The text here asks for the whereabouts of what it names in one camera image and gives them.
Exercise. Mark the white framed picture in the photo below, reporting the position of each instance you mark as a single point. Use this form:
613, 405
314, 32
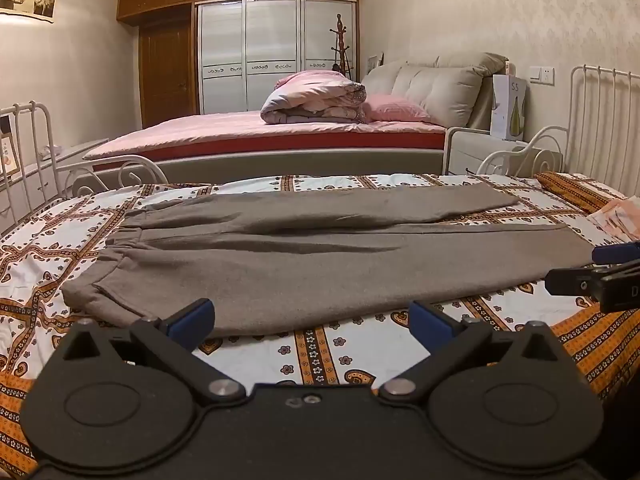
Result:
7, 152

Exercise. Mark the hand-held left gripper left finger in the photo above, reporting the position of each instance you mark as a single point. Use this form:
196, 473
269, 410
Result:
192, 321

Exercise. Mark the pink pillow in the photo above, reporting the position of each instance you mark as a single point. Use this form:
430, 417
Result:
395, 107

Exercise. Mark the white sliding door wardrobe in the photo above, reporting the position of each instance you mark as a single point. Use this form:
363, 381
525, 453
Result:
272, 55

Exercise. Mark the orange patterned pillow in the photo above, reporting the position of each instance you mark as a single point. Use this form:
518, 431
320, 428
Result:
575, 190

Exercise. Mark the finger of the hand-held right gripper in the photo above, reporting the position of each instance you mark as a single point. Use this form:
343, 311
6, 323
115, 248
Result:
575, 281
612, 253

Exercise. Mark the white printed cardboard box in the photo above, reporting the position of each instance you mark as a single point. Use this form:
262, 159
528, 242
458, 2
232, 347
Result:
507, 105

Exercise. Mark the grey pants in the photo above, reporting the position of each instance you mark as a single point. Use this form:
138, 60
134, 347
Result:
310, 260

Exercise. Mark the white dresser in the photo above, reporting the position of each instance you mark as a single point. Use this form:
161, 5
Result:
60, 160

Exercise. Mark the beige padded headboard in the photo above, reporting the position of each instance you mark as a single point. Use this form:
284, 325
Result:
440, 85

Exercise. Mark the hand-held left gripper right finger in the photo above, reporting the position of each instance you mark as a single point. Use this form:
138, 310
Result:
430, 322

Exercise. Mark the small picture frame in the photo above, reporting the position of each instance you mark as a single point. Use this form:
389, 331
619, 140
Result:
375, 62

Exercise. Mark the wooden coat rack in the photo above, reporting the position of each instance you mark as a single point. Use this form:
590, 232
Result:
341, 45

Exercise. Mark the white metal bed frame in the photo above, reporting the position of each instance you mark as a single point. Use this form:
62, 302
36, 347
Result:
574, 95

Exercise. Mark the bed with pink sheet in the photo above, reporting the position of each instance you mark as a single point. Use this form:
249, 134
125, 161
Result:
225, 130

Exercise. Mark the heart patterned bed sheet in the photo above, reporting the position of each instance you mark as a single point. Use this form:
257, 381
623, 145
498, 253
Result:
350, 347

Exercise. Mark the white nightstand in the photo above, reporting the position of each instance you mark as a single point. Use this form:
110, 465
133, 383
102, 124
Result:
470, 152

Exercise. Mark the folded pink quilt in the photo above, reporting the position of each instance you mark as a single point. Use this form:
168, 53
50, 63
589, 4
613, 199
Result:
315, 95

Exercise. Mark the white wall switch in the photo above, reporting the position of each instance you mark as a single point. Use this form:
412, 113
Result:
542, 75

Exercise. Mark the pink patterned cloth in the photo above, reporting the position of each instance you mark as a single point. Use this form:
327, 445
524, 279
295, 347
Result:
617, 220

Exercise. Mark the wooden door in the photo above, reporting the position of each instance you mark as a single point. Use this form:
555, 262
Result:
165, 75

